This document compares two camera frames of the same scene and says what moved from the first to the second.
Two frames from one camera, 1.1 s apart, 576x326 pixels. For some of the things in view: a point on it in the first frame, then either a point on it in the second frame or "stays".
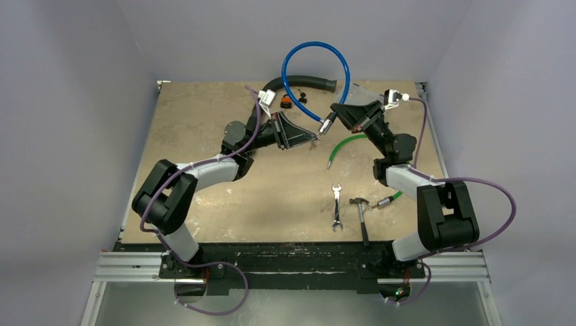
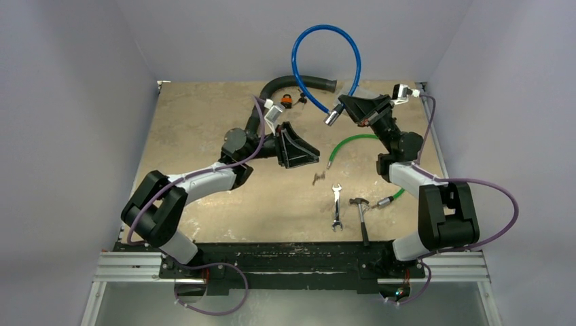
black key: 302,99 stays
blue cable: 347,81 to 333,115
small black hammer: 359,200 stays
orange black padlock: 286,102 stays
